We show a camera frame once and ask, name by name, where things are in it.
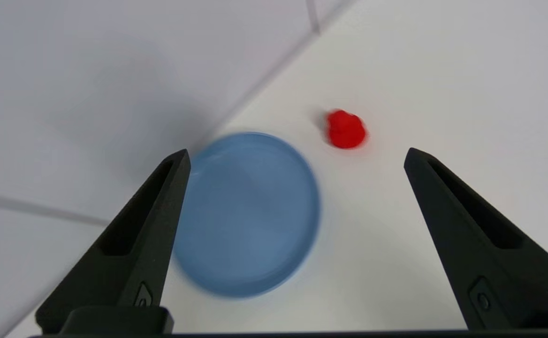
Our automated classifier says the red toy duck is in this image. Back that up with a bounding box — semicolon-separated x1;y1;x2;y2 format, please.
326;109;367;150

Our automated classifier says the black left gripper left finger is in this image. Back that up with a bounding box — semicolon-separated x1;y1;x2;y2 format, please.
35;149;191;335

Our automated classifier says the blue round plate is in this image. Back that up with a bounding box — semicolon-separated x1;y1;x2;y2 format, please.
173;132;322;299

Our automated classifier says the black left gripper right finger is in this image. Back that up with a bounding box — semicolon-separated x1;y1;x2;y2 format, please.
404;147;548;330

